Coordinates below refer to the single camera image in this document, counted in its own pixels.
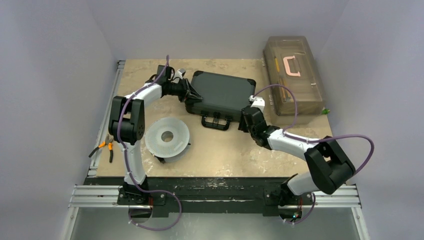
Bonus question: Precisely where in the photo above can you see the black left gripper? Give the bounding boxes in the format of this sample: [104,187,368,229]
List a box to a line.
[166,79,202,105]

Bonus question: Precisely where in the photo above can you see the black poker set case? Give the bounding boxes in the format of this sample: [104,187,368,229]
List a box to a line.
[185,70,257,131]

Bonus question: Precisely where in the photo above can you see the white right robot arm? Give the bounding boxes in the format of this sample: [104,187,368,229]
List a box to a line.
[239,106,356,204]

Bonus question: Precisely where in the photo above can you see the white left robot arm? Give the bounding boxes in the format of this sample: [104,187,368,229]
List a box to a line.
[108,65,203,205]

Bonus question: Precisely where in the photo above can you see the translucent plastic toolbox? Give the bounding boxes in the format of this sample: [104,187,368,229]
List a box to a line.
[263,36,326,126]

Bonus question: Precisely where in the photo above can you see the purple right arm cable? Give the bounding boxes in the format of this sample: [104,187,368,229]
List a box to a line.
[251,83,376,226]

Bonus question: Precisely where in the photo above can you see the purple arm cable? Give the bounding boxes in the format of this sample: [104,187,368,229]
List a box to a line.
[117,54,183,232]
[251,83,376,226]

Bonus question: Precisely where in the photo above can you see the white perforated cable spool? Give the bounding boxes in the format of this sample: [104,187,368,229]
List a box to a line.
[144,117,191,164]

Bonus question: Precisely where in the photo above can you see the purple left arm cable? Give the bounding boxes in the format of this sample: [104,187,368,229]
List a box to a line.
[117,54,183,232]

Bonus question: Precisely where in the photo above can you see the orange handled pliers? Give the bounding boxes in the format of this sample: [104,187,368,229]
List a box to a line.
[88,134,114,163]

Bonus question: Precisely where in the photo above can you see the aluminium frame rail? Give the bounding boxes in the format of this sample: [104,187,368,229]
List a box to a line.
[314,185,362,208]

